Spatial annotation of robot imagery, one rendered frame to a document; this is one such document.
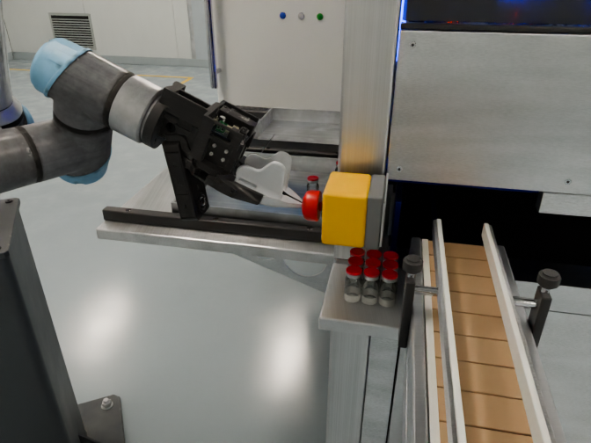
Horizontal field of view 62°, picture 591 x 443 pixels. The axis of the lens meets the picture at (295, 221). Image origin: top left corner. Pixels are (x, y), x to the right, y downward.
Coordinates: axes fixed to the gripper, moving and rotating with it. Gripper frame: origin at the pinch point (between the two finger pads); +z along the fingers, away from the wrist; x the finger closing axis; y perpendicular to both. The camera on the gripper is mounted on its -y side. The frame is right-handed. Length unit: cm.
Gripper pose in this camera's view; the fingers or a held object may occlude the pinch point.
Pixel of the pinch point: (290, 204)
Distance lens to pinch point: 64.1
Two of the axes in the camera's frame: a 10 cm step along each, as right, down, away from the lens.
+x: 2.0, -4.7, 8.6
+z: 8.9, 4.6, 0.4
